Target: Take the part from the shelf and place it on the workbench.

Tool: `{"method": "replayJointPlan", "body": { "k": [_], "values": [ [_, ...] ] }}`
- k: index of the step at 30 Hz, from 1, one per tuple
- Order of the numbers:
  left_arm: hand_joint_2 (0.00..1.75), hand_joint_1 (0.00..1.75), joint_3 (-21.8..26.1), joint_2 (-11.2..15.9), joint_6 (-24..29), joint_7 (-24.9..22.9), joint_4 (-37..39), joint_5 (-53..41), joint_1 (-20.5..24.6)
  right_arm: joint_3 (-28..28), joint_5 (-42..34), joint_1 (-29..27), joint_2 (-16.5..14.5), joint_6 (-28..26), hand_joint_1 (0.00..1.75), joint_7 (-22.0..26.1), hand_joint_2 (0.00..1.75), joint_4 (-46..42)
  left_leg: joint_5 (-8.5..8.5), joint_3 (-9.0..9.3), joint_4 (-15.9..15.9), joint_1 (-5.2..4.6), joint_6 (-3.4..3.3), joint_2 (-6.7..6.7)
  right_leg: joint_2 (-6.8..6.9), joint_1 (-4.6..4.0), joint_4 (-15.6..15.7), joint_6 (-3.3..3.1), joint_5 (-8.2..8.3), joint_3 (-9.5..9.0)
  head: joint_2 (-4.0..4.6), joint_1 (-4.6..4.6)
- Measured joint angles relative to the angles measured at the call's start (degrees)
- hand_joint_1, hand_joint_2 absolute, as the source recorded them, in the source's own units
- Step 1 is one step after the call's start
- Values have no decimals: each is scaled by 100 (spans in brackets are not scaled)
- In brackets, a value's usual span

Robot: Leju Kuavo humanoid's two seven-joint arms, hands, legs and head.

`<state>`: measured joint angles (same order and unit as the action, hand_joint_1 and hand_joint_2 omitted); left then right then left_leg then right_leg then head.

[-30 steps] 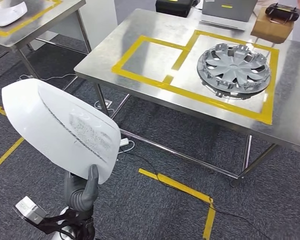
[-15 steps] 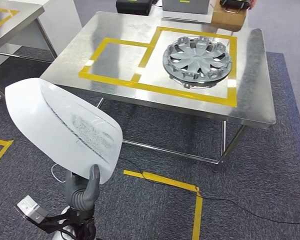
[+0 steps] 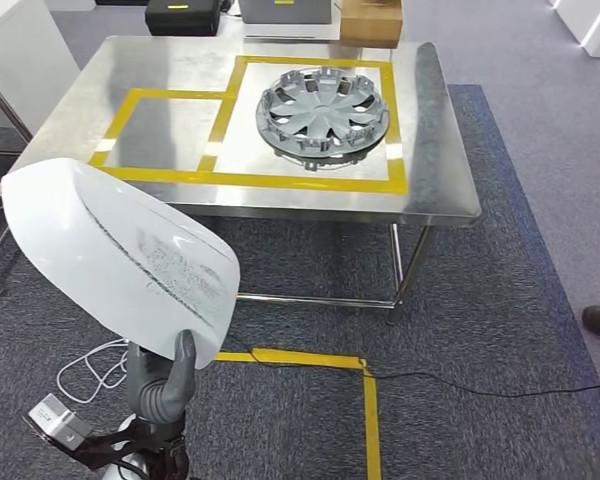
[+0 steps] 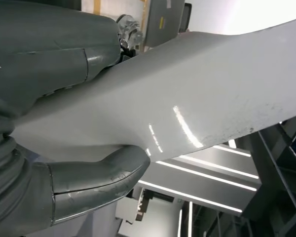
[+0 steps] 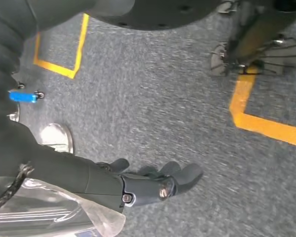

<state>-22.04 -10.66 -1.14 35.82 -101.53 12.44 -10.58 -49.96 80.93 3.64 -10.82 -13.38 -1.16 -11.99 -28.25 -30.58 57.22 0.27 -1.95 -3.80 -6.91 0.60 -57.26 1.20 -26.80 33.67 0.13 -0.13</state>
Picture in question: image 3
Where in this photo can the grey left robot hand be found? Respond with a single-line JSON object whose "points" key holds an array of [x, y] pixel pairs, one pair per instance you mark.
{"points": [[160, 391]]}

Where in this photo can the white curved panel part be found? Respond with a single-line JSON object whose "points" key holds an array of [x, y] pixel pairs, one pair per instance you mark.
{"points": [[104, 252]]}

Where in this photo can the stainless steel workbench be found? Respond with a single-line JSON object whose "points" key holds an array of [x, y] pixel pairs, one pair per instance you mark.
{"points": [[24, 60]]}

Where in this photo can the stainless steel table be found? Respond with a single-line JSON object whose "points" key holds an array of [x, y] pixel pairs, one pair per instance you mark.
{"points": [[180, 66]]}

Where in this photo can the grey wheel hubcap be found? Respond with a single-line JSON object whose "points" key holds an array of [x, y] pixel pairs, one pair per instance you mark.
{"points": [[325, 112]]}

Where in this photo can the black carrying case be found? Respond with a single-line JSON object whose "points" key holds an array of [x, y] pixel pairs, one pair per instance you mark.
{"points": [[180, 20]]}

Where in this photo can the white desk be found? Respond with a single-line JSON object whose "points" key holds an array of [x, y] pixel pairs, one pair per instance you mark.
{"points": [[230, 26]]}

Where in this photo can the silver flat device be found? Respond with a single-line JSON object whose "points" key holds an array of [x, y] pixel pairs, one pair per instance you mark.
{"points": [[290, 33]]}

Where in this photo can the grey laptop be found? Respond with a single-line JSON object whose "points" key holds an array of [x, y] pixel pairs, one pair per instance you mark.
{"points": [[285, 13]]}

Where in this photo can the brown cardboard box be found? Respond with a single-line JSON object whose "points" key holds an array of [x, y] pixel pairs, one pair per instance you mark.
{"points": [[370, 26]]}

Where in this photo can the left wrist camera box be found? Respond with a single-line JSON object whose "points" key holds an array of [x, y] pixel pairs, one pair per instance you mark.
{"points": [[55, 417]]}

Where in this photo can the white lit wall block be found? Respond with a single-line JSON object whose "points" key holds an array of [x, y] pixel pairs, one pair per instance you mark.
{"points": [[580, 20]]}

